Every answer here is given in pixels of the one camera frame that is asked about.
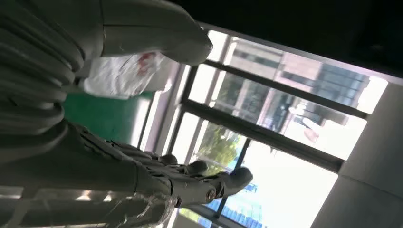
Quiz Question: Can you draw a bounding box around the green conveyor belt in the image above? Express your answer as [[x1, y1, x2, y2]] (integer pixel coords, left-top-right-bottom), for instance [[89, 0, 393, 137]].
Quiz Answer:
[[62, 91, 155, 147]]

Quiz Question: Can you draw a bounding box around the crumpled white red-print parcel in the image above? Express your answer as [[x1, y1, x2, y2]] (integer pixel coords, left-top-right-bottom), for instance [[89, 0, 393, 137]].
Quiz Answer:
[[82, 52, 172, 100]]

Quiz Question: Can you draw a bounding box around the green tree outside window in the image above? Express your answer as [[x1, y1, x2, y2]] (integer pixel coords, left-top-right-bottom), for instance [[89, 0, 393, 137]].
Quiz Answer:
[[193, 123, 248, 177]]

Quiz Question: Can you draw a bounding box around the building outside window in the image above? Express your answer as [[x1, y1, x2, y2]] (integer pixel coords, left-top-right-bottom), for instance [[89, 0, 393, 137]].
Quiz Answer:
[[217, 38, 389, 158]]

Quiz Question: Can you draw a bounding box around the dark window frame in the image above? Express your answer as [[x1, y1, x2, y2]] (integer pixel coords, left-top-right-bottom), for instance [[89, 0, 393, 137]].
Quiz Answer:
[[138, 22, 403, 228]]

